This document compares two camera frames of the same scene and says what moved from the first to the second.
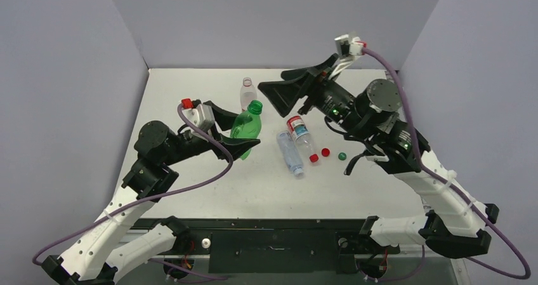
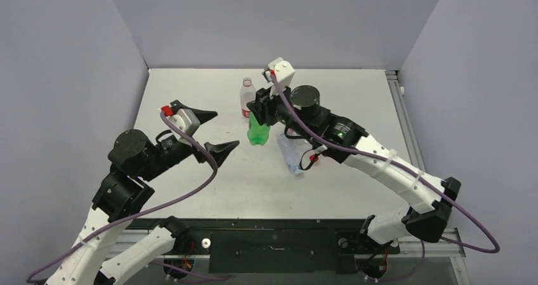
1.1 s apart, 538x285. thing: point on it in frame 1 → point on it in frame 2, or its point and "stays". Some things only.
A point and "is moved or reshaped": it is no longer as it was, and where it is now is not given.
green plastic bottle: [248, 124] is moved or reshaped
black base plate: [269, 245] stays
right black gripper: [314, 91] → [262, 110]
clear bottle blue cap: [290, 152] stays
